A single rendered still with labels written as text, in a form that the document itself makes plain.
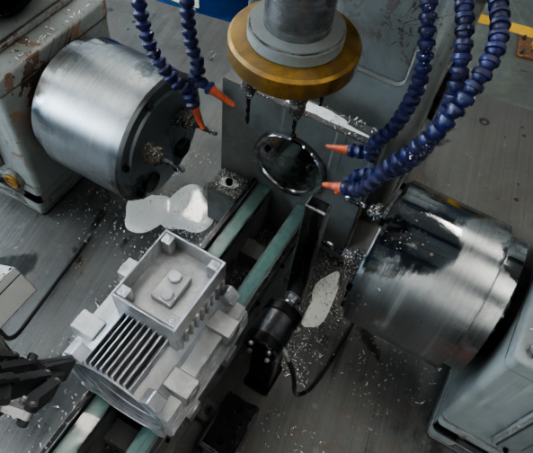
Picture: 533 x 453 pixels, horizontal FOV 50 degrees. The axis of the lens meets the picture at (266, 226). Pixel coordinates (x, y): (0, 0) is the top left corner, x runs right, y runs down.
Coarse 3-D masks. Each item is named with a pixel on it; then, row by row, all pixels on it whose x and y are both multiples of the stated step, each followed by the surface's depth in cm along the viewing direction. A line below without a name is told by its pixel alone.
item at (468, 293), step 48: (432, 192) 86; (384, 240) 80; (432, 240) 79; (480, 240) 80; (384, 288) 81; (432, 288) 78; (480, 288) 77; (384, 336) 87; (432, 336) 80; (480, 336) 79
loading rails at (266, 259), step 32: (256, 192) 112; (224, 224) 107; (256, 224) 116; (288, 224) 109; (224, 256) 106; (256, 256) 113; (288, 256) 106; (256, 288) 100; (256, 320) 108; (96, 416) 86; (64, 448) 83; (96, 448) 91; (128, 448) 84; (160, 448) 85
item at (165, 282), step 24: (144, 264) 77; (168, 264) 79; (192, 264) 80; (120, 288) 73; (144, 288) 77; (168, 288) 75; (192, 288) 78; (216, 288) 78; (120, 312) 77; (144, 312) 72; (168, 312) 75; (192, 312) 74; (168, 336) 73
